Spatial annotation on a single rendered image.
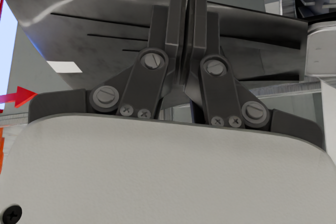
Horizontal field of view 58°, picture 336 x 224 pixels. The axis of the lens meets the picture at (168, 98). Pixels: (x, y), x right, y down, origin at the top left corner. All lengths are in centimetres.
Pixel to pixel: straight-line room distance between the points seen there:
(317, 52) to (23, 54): 141
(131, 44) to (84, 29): 4
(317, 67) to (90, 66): 19
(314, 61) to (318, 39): 4
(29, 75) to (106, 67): 120
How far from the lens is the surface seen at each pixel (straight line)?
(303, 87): 97
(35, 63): 147
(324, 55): 25
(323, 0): 35
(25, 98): 35
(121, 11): 22
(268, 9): 80
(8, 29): 42
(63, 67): 31
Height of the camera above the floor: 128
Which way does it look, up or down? 17 degrees down
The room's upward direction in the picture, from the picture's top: 180 degrees clockwise
